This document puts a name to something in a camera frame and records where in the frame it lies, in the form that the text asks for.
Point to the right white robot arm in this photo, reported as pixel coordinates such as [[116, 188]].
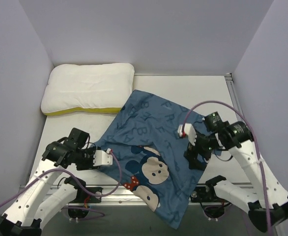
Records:
[[268, 206]]

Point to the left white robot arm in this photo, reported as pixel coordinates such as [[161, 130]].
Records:
[[27, 216]]

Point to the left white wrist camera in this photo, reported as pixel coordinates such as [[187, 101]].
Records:
[[102, 158]]

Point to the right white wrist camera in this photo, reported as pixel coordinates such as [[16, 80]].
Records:
[[187, 131]]

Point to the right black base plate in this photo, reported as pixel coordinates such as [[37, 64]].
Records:
[[204, 194]]

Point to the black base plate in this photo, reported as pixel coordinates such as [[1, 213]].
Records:
[[204, 194], [83, 198]]

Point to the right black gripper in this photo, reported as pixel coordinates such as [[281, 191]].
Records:
[[194, 154]]

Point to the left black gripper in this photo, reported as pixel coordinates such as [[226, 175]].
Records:
[[88, 162]]

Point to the blue cartoon print pillowcase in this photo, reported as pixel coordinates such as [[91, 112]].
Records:
[[150, 155]]

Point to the white pillow with yellow edge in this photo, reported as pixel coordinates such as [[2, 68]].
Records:
[[100, 88]]

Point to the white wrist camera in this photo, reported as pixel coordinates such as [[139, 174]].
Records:
[[187, 131], [102, 158]]

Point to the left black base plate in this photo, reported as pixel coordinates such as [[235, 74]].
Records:
[[83, 198]]

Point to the aluminium front rail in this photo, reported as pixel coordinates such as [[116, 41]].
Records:
[[124, 197]]

